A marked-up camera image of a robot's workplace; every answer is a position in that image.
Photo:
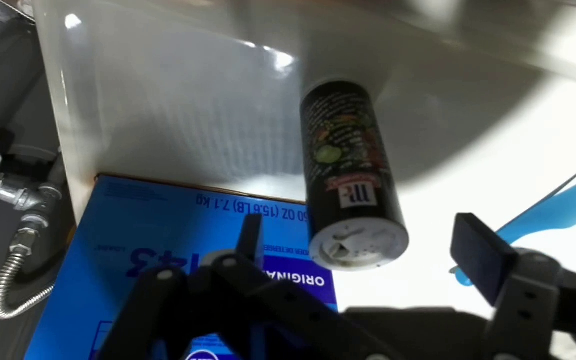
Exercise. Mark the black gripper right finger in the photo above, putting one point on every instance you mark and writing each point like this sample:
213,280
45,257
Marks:
481,257

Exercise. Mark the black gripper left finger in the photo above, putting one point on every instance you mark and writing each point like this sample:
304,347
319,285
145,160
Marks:
251,237

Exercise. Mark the black spice can white lid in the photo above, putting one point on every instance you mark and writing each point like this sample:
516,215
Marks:
351,173

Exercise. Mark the white washing machine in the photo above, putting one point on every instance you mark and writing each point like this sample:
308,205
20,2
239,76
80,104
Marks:
168,101

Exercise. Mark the blue detergent box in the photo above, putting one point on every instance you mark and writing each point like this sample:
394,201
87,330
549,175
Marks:
135,233

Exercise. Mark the metal pipe fitting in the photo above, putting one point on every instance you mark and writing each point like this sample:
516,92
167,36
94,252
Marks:
19,196

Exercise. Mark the gray water heater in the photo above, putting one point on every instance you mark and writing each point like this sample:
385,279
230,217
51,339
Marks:
1,72

